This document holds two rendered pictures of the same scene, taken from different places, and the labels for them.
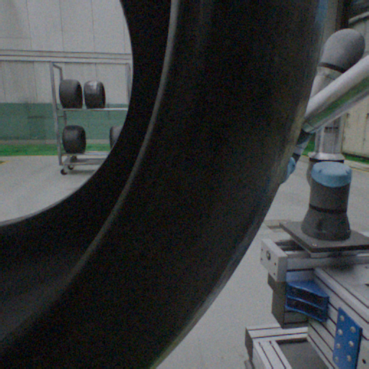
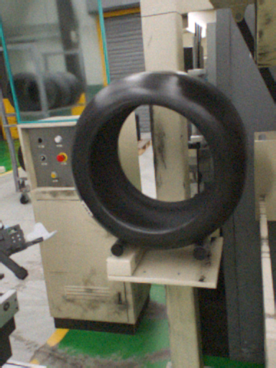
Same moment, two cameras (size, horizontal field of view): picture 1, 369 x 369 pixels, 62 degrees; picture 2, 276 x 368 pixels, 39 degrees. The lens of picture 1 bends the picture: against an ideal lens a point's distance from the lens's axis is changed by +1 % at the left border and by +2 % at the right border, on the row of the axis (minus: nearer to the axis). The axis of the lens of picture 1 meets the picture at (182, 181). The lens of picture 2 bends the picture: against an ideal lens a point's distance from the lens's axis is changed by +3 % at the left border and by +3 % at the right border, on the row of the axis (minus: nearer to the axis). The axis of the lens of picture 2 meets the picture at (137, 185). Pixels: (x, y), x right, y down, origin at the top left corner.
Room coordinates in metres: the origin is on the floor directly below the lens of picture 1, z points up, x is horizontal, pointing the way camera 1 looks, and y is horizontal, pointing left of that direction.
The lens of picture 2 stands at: (1.37, 0.80, 1.45)
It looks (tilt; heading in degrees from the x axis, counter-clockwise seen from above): 15 degrees down; 210
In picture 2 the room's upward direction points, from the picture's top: 6 degrees counter-clockwise
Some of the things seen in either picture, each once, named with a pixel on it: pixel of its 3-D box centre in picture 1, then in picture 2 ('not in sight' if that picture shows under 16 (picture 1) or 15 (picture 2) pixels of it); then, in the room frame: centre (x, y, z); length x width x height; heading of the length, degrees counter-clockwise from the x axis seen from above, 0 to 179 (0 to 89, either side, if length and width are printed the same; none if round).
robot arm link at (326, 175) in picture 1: (329, 184); not in sight; (0.98, -0.49, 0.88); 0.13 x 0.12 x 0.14; 163
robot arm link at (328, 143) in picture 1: (331, 119); not in sight; (1.10, -0.53, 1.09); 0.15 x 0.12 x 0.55; 163
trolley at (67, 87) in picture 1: (96, 120); not in sight; (5.67, 1.59, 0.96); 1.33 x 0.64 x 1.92; 96
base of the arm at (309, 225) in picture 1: (326, 218); not in sight; (0.97, -0.49, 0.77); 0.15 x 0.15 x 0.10
